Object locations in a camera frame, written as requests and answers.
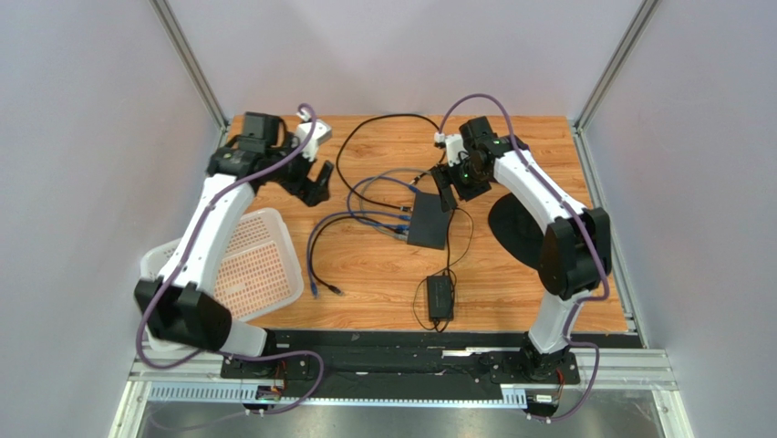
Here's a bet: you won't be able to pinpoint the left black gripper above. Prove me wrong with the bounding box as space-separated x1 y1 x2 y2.
264 133 331 207

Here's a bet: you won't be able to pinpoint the black network switch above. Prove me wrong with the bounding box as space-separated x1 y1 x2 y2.
407 192 451 250

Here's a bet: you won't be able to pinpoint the black cable teal plug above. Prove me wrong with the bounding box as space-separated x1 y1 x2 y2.
326 114 442 214

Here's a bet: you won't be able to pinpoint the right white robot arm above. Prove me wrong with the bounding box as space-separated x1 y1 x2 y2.
431 117 612 381

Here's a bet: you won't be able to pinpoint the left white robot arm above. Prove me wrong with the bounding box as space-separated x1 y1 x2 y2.
133 103 334 359

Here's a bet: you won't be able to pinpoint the black round cap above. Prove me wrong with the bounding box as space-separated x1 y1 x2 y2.
488 193 544 270

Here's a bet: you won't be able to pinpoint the white plastic basket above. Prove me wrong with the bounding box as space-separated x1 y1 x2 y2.
174 208 304 357

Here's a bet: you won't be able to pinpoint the black power adapter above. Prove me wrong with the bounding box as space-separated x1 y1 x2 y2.
426 275 454 323

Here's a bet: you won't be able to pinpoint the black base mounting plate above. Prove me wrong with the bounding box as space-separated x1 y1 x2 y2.
219 329 644 402

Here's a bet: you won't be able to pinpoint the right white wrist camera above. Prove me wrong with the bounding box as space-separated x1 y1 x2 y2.
433 132 467 167

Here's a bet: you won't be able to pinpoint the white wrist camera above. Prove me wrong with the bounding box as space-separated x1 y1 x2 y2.
295 120 332 162
433 132 467 167

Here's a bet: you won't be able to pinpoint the thin black power cord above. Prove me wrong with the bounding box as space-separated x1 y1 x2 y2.
411 175 474 333

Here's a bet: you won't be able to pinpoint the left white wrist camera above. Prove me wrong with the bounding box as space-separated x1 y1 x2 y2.
295 120 332 162

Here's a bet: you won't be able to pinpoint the black ethernet cable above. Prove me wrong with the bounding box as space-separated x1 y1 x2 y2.
309 214 407 297

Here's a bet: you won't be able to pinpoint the blue ethernet cable lower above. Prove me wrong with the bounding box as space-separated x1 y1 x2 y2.
306 210 409 298

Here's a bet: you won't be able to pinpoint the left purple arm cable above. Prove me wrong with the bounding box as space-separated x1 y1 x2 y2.
134 103 326 418

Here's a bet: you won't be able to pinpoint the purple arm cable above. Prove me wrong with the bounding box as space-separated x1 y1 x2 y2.
438 92 611 424
134 103 326 418

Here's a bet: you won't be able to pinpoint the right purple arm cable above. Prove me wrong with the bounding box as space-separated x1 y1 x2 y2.
438 92 611 424

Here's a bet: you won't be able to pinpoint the aluminium frame rail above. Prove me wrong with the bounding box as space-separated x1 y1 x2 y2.
110 342 692 437

